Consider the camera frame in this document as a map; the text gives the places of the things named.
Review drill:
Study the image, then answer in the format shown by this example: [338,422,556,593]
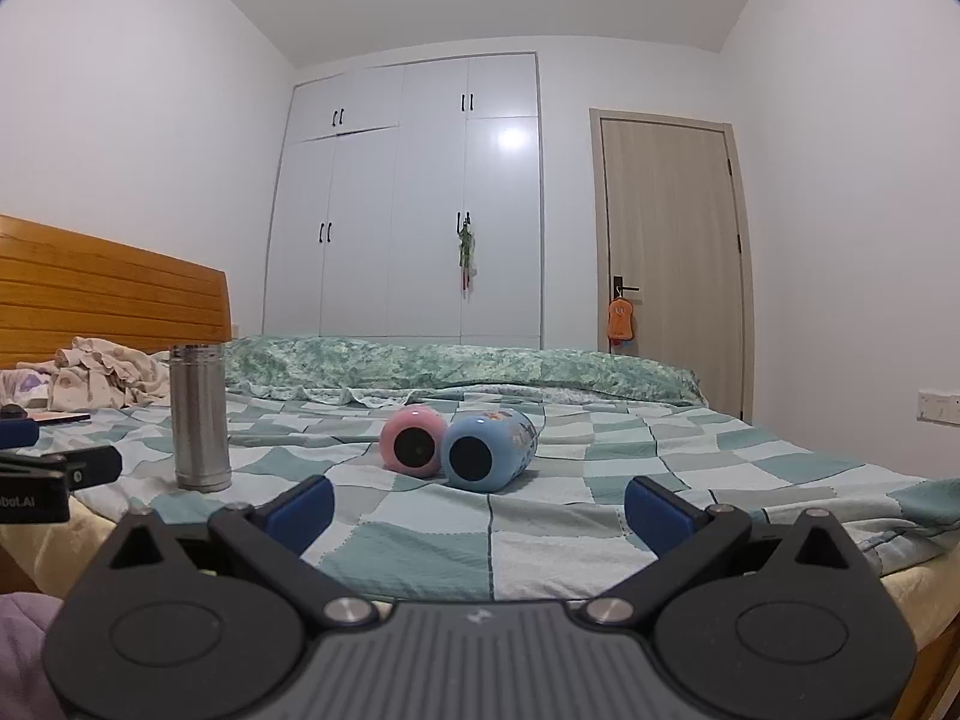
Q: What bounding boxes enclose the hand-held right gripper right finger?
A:
[583,475,872,626]

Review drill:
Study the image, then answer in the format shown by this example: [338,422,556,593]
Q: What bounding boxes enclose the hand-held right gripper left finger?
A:
[103,475,380,628]

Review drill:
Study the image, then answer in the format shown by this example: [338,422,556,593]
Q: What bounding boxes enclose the pink cup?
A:
[379,404,449,479]

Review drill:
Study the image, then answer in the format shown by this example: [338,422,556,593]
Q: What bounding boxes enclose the blue printed cup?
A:
[440,408,540,494]

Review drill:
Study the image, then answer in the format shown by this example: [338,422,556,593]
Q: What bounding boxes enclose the stainless steel thermos cup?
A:
[169,343,231,494]

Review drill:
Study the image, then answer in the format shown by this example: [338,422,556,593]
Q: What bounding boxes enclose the beige bed sheet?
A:
[0,516,960,620]

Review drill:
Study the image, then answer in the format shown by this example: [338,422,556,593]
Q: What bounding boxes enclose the crumpled beige clothes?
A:
[0,337,173,413]

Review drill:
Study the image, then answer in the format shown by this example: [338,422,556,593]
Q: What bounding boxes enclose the green checkered blanket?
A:
[0,381,960,605]

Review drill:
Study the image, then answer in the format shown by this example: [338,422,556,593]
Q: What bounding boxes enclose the purple cloth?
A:
[0,591,70,720]

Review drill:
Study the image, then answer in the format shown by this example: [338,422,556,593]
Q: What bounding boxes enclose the wooden headboard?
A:
[0,214,232,371]

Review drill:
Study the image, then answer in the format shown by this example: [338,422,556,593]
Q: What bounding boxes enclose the orange hanging plush toy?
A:
[607,286,636,352]

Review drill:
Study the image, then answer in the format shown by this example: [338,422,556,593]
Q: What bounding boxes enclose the green floral quilt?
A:
[223,334,707,409]

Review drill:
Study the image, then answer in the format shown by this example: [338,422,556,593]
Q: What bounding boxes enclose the beige wooden door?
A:
[589,107,755,425]

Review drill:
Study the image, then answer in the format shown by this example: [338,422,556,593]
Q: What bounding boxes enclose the green hanging ornament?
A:
[456,214,476,295]

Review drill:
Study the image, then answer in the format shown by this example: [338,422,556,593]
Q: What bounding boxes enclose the white wardrobe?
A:
[262,52,543,350]

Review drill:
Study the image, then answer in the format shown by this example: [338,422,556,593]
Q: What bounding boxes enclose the white wall socket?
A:
[916,388,960,422]

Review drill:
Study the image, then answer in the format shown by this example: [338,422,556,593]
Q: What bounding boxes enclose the wooden bed frame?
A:
[889,577,960,720]

